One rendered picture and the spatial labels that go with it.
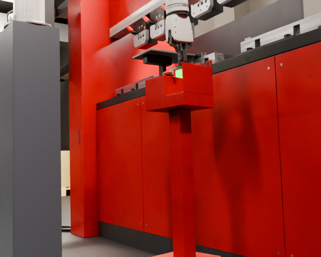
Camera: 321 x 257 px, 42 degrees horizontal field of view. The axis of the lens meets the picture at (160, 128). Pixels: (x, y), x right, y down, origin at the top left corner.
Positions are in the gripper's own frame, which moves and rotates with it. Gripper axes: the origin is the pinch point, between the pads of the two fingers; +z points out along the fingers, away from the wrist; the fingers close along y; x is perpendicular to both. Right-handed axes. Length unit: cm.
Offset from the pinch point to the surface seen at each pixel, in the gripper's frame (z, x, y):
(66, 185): 91, -499, -213
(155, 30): -32, -69, -50
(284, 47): 1.8, 29.0, -20.8
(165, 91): 11.8, -4.3, 6.0
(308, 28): -5.3, 32.0, -33.2
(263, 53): 1.8, 19.3, -22.3
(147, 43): -28, -81, -54
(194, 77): 8.1, 4.9, -0.1
